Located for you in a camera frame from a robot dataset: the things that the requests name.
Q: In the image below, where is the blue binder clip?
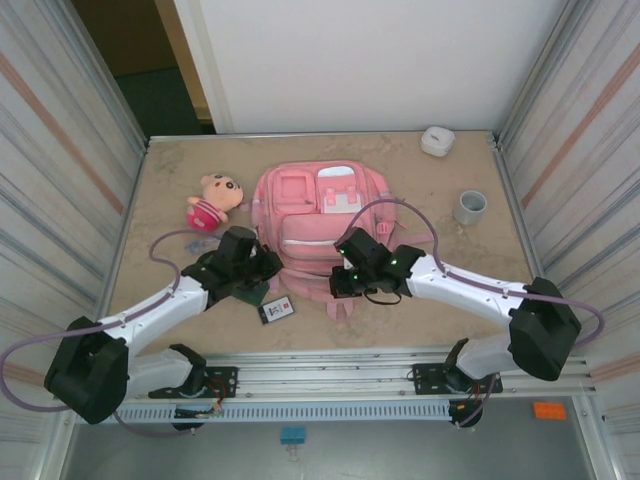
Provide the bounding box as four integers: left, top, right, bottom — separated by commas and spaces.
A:
279, 426, 307, 459

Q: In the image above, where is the perforated grey cable duct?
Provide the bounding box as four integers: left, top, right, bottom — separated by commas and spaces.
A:
112, 402, 451, 425

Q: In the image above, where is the small white lidded box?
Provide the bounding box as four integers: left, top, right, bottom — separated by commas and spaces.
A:
419, 126, 456, 159

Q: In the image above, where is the beige door frame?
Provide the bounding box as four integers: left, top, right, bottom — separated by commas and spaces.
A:
152, 0, 221, 135

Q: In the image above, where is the grey cup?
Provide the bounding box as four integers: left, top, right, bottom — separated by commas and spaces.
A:
453, 189, 489, 227

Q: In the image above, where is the aluminium mounting rail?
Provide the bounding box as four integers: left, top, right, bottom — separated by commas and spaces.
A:
52, 349, 599, 402

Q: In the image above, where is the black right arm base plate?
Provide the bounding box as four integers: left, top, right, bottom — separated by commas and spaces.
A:
410, 363, 503, 396

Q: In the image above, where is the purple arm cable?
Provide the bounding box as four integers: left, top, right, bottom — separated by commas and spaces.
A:
343, 198, 606, 431
0, 229, 224, 441

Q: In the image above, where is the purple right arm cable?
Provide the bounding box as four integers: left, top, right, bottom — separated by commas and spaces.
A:
343, 198, 606, 431

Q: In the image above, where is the green notebook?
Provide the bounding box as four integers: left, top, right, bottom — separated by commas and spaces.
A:
232, 284, 271, 307

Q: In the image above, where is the orange toy brick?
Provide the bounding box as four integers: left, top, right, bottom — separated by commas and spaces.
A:
532, 401, 568, 420

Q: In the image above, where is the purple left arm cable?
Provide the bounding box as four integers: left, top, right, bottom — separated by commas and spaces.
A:
0, 229, 224, 441

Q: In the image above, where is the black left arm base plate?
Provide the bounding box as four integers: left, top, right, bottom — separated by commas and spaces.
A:
149, 366, 239, 400

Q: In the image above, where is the pink student backpack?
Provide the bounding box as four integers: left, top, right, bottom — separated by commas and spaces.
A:
238, 159, 401, 326

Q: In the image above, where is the black white card box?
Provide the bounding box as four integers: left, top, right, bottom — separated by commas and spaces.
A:
257, 296, 297, 327

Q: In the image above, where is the pink plush doll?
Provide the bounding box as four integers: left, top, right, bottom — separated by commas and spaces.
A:
186, 172, 245, 232

